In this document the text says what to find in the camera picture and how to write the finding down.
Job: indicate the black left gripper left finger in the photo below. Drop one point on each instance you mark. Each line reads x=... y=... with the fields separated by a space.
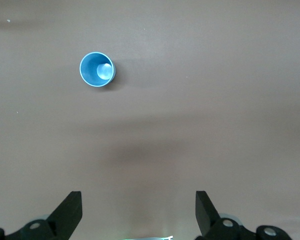
x=67 y=215

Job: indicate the blue plastic cup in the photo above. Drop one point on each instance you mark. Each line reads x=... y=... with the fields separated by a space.
x=90 y=67

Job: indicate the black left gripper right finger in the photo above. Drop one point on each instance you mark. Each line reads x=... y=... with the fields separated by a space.
x=207 y=217

